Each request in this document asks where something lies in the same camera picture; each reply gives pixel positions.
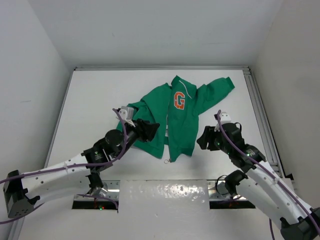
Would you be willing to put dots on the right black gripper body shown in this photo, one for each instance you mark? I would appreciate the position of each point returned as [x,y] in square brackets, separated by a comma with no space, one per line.
[224,147]

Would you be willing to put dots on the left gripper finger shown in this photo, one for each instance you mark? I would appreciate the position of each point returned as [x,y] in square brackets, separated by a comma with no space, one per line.
[148,136]
[149,127]

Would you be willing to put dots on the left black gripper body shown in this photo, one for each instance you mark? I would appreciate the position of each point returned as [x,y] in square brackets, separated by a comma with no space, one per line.
[132,133]

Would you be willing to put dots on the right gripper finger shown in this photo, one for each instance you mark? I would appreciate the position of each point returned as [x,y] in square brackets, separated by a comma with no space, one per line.
[207,145]
[208,134]

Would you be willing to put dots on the green zip-up jacket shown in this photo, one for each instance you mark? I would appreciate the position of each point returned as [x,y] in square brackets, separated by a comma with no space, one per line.
[176,107]

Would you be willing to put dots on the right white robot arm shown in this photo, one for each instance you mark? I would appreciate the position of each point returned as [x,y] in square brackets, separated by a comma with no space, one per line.
[256,181]

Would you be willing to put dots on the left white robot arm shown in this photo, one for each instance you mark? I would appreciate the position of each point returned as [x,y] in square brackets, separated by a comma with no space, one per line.
[25,192]

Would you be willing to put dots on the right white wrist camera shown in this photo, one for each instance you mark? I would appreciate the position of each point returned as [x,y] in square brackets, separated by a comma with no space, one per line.
[224,118]

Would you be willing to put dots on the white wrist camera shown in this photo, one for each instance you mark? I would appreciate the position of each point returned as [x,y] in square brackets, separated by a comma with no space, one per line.
[224,118]
[126,113]

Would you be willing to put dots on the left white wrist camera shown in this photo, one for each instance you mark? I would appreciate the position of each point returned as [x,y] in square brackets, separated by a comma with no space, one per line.
[126,113]

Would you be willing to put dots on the metal base plate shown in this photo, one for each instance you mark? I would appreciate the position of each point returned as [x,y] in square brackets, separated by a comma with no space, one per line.
[214,188]

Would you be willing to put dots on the aluminium frame rail right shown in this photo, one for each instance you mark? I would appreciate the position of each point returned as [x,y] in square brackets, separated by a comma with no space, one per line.
[267,137]

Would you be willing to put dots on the aluminium frame rail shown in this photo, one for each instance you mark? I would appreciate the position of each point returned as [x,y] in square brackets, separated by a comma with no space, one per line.
[267,137]
[161,67]

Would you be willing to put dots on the aluminium frame rail back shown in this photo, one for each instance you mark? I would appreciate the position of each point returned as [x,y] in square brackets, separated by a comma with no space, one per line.
[161,67]

